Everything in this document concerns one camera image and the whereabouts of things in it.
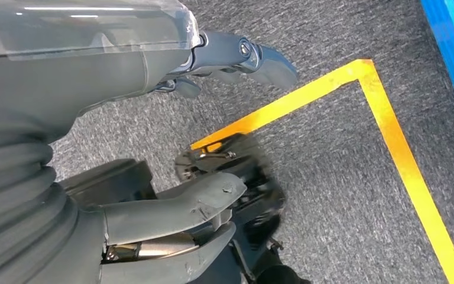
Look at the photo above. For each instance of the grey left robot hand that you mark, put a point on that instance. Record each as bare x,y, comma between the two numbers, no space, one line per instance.
54,58

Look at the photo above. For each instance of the yellow floor tape rectangle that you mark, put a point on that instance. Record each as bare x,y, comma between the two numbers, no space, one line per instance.
387,117

